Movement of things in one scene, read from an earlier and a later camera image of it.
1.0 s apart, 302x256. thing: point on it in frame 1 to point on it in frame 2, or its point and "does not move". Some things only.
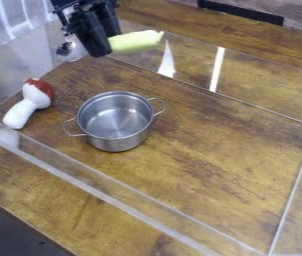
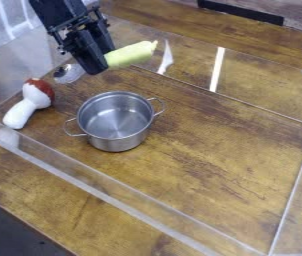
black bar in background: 242,12 does not move
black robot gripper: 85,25 to 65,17
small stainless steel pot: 113,120 does not move
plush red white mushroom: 37,97 does not move
